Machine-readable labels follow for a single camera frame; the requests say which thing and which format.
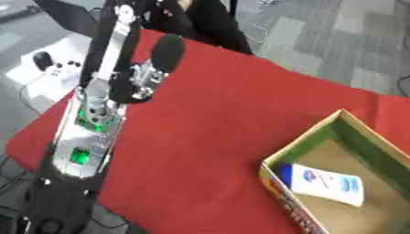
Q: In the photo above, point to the white flat box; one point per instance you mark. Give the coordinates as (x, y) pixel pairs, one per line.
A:
(58, 82)

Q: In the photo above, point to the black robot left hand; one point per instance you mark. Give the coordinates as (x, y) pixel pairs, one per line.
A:
(124, 88)

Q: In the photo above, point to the black round controller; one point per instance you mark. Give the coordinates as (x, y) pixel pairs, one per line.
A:
(42, 59)

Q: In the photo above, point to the tan cardboard box green inside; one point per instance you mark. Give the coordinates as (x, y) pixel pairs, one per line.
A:
(373, 213)

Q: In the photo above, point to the white tube with blue cap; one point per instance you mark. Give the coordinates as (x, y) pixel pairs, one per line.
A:
(325, 182)

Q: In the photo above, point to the person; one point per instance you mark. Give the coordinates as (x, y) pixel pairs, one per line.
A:
(213, 24)

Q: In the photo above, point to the black laptop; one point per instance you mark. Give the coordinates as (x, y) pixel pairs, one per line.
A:
(69, 15)

